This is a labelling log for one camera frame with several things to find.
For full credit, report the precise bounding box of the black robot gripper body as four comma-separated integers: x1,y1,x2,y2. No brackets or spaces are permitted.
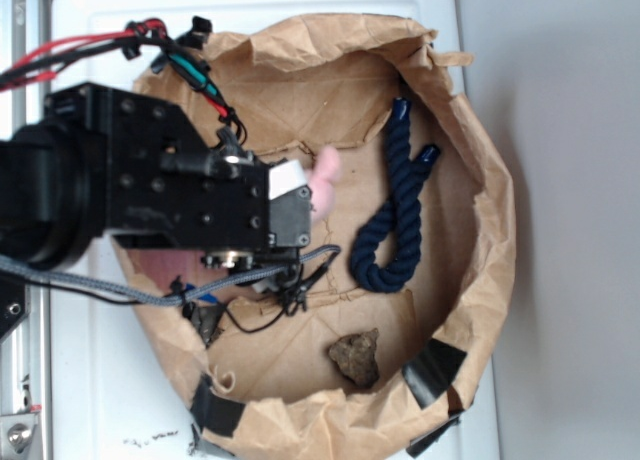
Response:
43,83,311,287

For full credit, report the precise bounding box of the pink plush bunny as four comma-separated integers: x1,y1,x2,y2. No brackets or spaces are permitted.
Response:
306,146,342,223

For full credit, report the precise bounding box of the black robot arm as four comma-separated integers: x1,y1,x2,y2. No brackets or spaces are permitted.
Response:
1,83,311,271

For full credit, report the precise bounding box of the brown rock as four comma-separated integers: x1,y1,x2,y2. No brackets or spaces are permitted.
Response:
328,328,380,389

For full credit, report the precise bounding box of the brown paper bag bin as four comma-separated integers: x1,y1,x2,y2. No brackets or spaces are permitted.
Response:
136,14,516,459

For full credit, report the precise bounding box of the red and black cable bundle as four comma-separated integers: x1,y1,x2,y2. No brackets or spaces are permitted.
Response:
0,19,247,146

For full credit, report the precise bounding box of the grey braided cable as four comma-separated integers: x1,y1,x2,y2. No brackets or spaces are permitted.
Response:
0,244,342,309

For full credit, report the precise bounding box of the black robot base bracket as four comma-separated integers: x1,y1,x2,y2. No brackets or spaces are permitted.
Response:
0,276,30,342

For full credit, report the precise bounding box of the aluminium frame rail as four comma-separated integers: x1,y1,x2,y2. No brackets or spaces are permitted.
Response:
1,0,53,459

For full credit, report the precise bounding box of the dark blue rope toy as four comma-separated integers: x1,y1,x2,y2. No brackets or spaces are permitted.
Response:
349,98,441,293

